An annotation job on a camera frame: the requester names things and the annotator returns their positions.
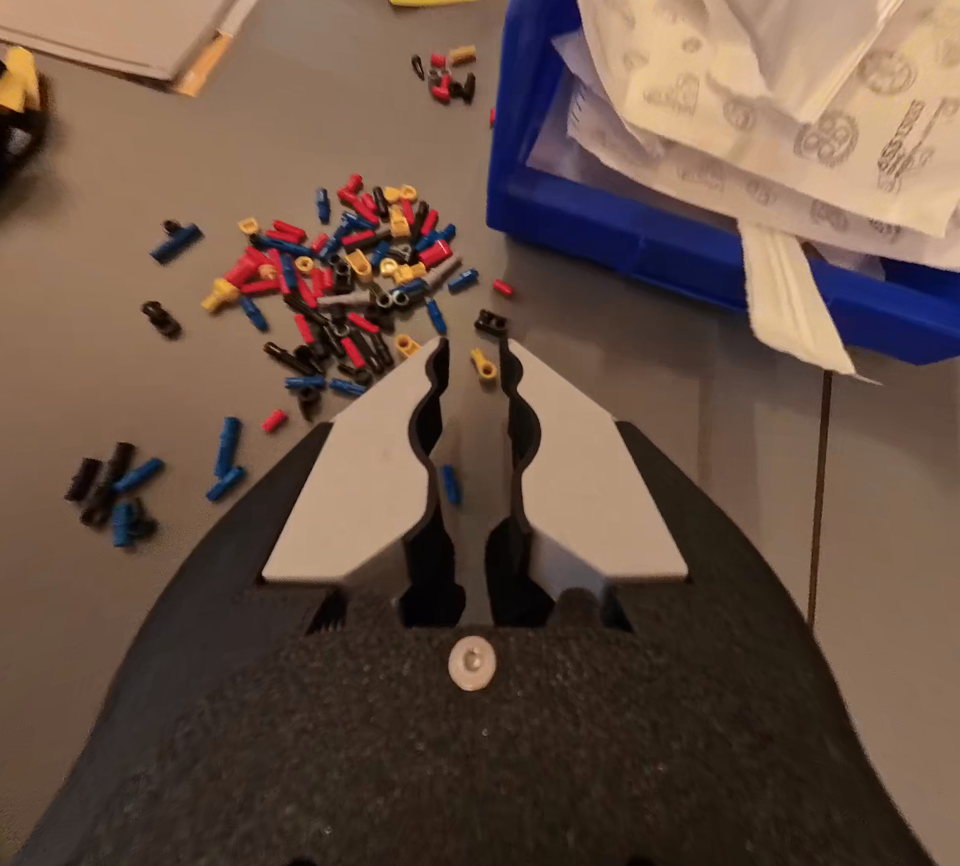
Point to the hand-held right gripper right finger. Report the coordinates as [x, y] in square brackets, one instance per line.
[592, 498]

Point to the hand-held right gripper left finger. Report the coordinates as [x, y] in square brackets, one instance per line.
[352, 498]

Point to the small yellow bush pin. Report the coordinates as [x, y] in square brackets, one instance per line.
[484, 367]

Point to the pile of small coloured pins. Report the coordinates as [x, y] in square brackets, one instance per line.
[352, 266]

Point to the yellow toy brick car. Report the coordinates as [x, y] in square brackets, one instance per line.
[19, 130]

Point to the grey desk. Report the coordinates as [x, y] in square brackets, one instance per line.
[112, 153]

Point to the short blue pin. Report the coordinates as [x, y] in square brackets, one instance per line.
[451, 485]

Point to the short black beam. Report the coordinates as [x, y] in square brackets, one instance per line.
[491, 322]

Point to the cluster of black blue pins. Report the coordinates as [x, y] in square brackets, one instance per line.
[112, 498]

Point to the yellow axle connector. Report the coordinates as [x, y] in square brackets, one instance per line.
[220, 296]

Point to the blue storage bin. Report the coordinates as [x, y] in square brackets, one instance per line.
[600, 235]

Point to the long blue pin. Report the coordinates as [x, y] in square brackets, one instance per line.
[176, 244]

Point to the small red black pin cluster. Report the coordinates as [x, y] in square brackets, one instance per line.
[442, 85]

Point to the heap of white paper bags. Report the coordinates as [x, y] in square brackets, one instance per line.
[750, 55]

